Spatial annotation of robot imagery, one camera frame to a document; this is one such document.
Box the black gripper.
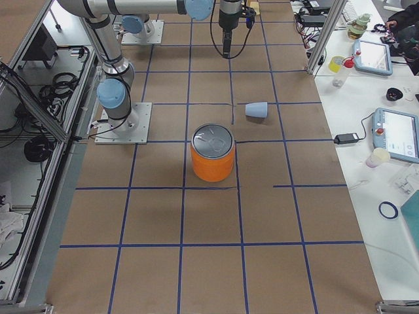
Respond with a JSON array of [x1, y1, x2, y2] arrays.
[[219, 0, 240, 58]]

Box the light blue plastic cup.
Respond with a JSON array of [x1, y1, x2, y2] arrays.
[[245, 101, 268, 118]]

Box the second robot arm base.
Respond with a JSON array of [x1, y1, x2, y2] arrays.
[[122, 14, 155, 37]]

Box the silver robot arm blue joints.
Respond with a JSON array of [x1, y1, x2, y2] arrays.
[[59, 1, 213, 129]]

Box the white pink plastic cup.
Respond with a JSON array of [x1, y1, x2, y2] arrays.
[[365, 147, 391, 168]]

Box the wooden block stand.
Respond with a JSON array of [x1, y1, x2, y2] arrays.
[[244, 0, 260, 16]]

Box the black laptop charger brick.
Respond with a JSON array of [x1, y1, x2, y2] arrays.
[[299, 15, 327, 27]]

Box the orange can silver lid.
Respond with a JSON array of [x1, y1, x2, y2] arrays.
[[191, 124, 235, 183]]

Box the yellow tape roll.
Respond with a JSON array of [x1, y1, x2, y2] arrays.
[[328, 56, 345, 73]]

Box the clear squeeze bottle red cap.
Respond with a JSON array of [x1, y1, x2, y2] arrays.
[[332, 56, 355, 88]]

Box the green glass teapot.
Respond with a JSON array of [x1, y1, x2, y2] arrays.
[[347, 13, 371, 40]]

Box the upper blue teach pendant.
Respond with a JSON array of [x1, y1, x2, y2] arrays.
[[353, 39, 393, 76]]

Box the blue teach pendant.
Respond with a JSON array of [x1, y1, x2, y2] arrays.
[[372, 108, 418, 164], [353, 39, 393, 76]]

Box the black power adapter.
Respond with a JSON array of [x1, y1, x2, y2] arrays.
[[333, 133, 360, 145]]

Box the small black bowl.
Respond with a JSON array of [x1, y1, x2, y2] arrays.
[[386, 87, 403, 102]]

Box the lower blue teach pendant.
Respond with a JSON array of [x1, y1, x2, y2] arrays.
[[372, 108, 418, 164]]

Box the clear plastic bag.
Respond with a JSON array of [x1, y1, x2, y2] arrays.
[[389, 164, 419, 195]]

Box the teal box corner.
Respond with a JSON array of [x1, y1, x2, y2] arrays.
[[401, 191, 418, 266]]

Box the rear white base plate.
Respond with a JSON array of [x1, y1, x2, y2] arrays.
[[121, 16, 164, 46]]

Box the aluminium frame post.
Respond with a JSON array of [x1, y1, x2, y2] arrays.
[[306, 0, 346, 75]]

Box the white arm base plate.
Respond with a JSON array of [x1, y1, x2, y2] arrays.
[[94, 102, 153, 145]]

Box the black cable coil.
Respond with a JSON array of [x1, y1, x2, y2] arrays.
[[23, 134, 54, 163]]

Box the blue tape ring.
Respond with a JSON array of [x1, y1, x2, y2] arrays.
[[378, 201, 399, 220]]

